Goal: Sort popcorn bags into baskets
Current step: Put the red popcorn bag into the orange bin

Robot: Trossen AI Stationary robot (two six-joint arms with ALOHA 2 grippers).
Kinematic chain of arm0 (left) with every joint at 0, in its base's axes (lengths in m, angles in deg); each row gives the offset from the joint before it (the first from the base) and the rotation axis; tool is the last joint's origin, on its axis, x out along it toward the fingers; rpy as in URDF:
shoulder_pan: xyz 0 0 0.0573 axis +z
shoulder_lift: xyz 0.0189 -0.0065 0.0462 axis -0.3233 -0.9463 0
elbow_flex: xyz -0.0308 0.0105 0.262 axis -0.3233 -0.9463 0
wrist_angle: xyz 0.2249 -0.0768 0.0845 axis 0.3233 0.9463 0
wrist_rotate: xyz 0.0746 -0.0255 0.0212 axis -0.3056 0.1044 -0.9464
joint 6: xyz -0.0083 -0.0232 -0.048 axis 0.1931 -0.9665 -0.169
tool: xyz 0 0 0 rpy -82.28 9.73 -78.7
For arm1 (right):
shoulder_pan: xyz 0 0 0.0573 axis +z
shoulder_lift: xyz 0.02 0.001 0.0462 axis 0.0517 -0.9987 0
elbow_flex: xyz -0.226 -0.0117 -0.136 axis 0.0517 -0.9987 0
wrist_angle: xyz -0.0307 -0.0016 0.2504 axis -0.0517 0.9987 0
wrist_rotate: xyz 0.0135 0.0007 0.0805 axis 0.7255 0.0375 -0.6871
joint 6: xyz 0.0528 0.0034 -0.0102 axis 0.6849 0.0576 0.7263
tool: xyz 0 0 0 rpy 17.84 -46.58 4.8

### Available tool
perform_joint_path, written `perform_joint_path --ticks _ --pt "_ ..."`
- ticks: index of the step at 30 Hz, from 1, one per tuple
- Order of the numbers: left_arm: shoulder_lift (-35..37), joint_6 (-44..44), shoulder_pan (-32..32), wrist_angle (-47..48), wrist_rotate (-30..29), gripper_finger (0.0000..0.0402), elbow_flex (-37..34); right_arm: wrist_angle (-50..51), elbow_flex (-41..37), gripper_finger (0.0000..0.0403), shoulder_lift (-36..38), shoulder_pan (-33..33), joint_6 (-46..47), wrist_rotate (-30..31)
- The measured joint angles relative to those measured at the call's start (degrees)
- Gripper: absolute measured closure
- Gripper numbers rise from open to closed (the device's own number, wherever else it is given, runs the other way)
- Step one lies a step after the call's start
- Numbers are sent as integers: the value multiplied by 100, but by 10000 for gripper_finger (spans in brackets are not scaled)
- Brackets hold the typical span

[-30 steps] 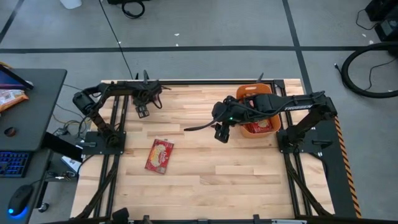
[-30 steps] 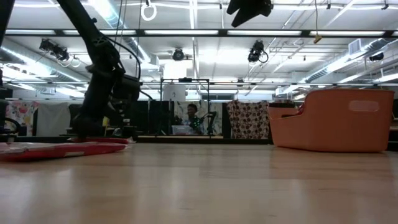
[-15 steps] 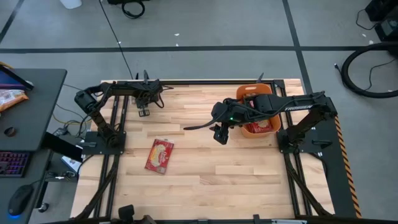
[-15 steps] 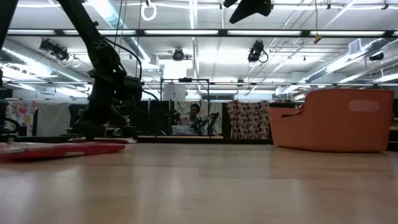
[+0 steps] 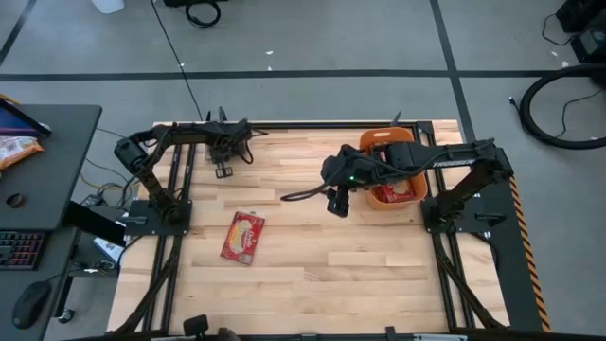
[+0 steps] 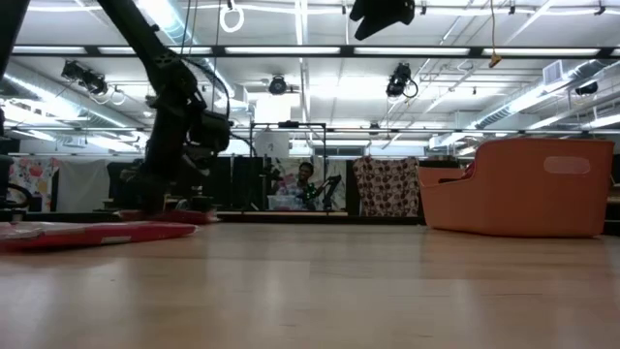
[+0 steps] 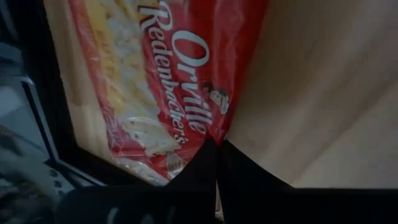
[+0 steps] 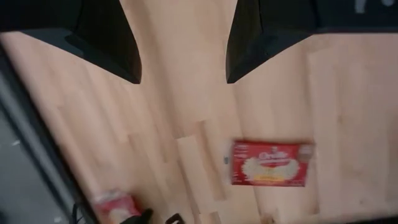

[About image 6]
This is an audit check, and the clear plastic bin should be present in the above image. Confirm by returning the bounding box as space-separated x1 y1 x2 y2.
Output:
266 194 306 211

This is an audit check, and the orange plastic basket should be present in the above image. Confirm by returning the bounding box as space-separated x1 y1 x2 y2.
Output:
417 138 616 238

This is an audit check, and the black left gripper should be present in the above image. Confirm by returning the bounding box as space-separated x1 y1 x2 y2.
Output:
138 84 217 218

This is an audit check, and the black partition panel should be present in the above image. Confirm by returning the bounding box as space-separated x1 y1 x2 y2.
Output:
212 155 270 212

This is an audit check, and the white vent grille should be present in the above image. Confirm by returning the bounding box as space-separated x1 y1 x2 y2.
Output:
542 59 565 86

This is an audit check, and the short yellow cord with plug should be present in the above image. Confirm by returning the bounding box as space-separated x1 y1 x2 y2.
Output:
487 0 503 69

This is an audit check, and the red popcorn bag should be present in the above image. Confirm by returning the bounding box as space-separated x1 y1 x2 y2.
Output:
115 207 220 226
454 162 479 184
0 221 199 253

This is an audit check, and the black aluminium rig frame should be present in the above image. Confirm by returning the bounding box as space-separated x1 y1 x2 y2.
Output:
0 210 428 225

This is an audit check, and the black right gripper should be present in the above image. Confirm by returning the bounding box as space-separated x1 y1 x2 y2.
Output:
349 0 417 42

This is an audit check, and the black beam with light strips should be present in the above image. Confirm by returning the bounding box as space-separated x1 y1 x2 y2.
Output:
9 44 620 60

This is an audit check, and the white board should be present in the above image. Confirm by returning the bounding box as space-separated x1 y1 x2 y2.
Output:
253 130 291 158

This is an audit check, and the floral patterned cloth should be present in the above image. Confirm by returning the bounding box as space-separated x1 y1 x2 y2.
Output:
8 157 60 213
270 155 348 211

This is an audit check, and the brown dotted cloth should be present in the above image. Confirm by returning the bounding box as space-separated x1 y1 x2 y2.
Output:
352 155 421 218

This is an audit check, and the black hanging camera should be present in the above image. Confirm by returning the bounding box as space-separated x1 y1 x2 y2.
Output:
385 62 419 100
60 59 110 97
573 80 600 97
267 74 289 97

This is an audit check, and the grey cloth backdrop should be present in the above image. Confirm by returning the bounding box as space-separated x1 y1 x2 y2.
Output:
56 158 111 213

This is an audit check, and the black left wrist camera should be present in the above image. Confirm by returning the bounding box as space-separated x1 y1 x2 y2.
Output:
190 110 233 154

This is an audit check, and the person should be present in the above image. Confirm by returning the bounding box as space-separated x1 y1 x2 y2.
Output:
275 161 317 211

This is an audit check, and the distant black rig frame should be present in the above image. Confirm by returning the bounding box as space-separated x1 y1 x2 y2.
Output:
248 119 328 212

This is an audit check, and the white cable ring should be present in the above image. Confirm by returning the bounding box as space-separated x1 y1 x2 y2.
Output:
219 0 245 35

